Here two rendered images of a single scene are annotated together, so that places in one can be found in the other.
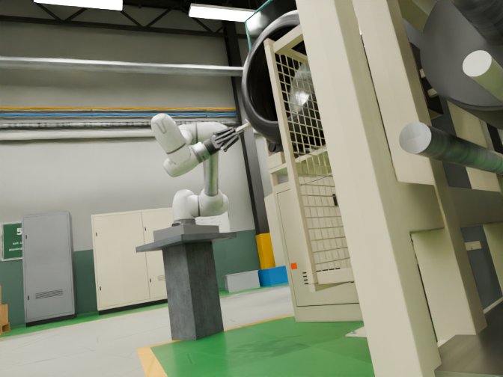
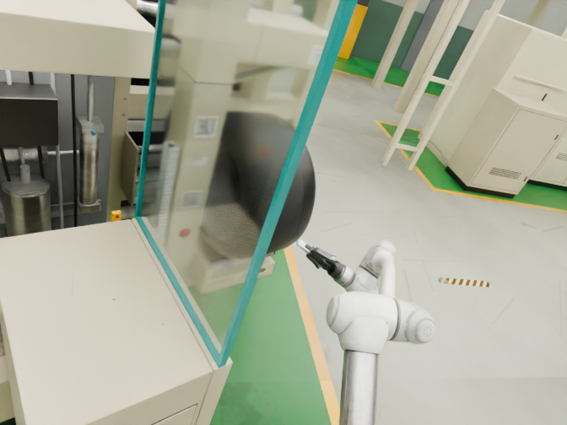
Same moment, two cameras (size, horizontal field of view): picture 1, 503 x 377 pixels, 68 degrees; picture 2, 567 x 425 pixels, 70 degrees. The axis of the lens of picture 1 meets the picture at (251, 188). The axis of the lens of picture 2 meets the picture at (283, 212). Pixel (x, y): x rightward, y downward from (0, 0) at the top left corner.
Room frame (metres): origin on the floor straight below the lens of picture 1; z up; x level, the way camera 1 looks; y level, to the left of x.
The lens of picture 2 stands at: (3.09, -0.16, 2.08)
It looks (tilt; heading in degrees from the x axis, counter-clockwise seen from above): 33 degrees down; 179
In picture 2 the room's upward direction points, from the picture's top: 20 degrees clockwise
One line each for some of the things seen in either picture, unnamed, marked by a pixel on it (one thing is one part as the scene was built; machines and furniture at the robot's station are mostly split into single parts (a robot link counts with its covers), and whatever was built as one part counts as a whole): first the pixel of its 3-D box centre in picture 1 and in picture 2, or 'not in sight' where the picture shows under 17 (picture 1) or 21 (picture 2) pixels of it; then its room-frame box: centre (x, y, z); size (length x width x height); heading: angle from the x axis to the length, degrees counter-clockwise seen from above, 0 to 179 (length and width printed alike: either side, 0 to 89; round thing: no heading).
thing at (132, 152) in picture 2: (410, 86); (150, 168); (1.56, -0.77, 1.05); 0.20 x 0.15 x 0.30; 136
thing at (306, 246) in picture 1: (370, 168); not in sight; (1.27, -0.42, 0.65); 0.90 x 0.02 x 0.70; 136
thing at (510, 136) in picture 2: not in sight; (504, 146); (-2.45, 2.42, 0.62); 0.90 x 0.56 x 1.25; 112
